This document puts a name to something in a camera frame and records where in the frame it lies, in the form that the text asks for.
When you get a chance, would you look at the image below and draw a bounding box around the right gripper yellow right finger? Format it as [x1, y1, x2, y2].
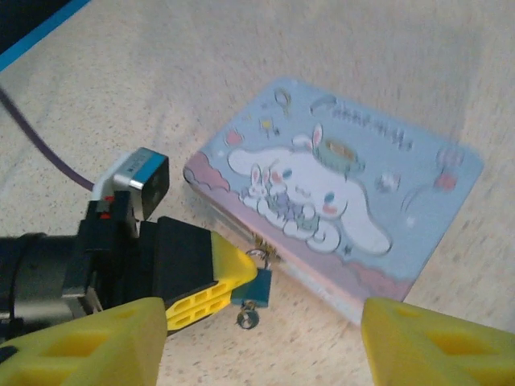
[360, 297, 515, 386]

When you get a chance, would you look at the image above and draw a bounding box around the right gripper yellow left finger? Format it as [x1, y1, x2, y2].
[0, 296, 168, 386]

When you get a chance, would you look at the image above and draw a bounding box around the small teal padlock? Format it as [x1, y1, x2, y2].
[230, 248, 283, 311]

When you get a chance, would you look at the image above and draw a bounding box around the cartoon bunny tin box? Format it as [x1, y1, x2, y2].
[182, 76, 486, 327]

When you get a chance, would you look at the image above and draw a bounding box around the blue table edge strip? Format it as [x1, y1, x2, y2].
[0, 0, 93, 72]

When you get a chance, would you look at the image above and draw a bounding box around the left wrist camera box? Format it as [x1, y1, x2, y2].
[89, 146, 171, 223]

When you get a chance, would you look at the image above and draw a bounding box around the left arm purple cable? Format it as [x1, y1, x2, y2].
[0, 84, 97, 195]

